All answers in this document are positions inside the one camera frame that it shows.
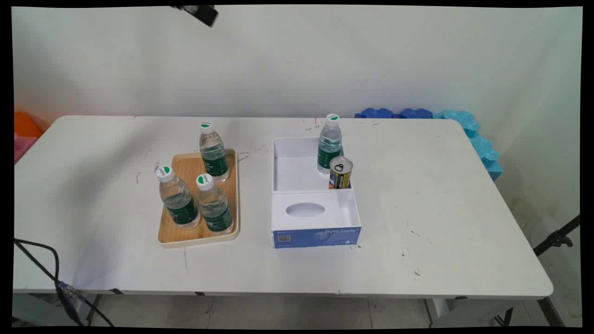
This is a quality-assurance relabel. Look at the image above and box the small pull-tab drink can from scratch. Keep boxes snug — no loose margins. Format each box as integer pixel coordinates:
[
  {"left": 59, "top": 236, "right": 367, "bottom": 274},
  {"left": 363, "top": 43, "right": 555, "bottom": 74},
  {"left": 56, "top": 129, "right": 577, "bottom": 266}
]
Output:
[{"left": 329, "top": 156, "right": 354, "bottom": 190}]

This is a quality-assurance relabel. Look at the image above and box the pink plastic object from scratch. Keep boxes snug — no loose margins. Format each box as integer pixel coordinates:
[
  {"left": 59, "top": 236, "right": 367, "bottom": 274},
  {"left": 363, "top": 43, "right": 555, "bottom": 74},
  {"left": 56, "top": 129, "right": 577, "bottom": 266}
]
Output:
[{"left": 14, "top": 134, "right": 38, "bottom": 164}]

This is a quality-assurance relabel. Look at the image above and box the orange plastic object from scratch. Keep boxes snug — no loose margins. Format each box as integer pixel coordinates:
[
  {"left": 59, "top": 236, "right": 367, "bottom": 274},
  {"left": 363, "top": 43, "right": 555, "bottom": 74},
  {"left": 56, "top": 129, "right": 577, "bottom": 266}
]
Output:
[{"left": 14, "top": 111, "right": 45, "bottom": 139}]

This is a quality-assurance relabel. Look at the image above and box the white and blue cardboard box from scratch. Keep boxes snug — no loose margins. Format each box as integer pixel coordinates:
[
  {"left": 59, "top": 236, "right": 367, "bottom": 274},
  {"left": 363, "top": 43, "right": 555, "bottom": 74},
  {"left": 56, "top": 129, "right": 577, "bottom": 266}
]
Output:
[{"left": 271, "top": 136, "right": 362, "bottom": 249}]

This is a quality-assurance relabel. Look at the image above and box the black cable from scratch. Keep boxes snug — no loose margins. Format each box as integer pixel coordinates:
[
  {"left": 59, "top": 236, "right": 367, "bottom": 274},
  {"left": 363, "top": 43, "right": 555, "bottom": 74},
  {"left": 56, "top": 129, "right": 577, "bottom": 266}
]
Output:
[{"left": 14, "top": 238, "right": 115, "bottom": 328}]

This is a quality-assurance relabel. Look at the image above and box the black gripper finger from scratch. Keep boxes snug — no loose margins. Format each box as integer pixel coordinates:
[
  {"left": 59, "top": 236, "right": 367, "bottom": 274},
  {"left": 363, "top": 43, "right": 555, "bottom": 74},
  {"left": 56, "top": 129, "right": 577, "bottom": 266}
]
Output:
[{"left": 169, "top": 6, "right": 219, "bottom": 27}]

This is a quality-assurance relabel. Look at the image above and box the black tripod leg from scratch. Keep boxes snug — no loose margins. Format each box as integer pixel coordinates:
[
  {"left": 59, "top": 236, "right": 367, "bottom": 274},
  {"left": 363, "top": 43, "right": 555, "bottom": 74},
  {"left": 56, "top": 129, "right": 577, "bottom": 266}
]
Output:
[{"left": 533, "top": 215, "right": 581, "bottom": 257}]

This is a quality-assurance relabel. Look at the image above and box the water bottle green label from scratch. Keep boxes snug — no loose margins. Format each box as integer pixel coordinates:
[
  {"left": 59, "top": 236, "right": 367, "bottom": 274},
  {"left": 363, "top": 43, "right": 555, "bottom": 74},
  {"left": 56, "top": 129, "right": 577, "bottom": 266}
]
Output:
[
  {"left": 317, "top": 114, "right": 343, "bottom": 175},
  {"left": 199, "top": 121, "right": 231, "bottom": 183},
  {"left": 195, "top": 173, "right": 235, "bottom": 235},
  {"left": 155, "top": 166, "right": 202, "bottom": 231}
]

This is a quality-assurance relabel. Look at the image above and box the wooden tray cream rim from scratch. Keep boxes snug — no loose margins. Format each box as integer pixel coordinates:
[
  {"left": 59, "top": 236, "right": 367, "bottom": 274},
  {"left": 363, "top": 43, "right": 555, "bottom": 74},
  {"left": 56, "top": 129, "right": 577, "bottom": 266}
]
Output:
[{"left": 157, "top": 149, "right": 240, "bottom": 249}]

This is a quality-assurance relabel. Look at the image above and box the light blue foam mat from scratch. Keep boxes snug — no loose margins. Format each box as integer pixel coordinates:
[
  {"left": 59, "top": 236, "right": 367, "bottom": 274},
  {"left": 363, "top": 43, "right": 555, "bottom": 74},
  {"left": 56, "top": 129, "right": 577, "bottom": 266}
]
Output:
[{"left": 433, "top": 110, "right": 504, "bottom": 181}]

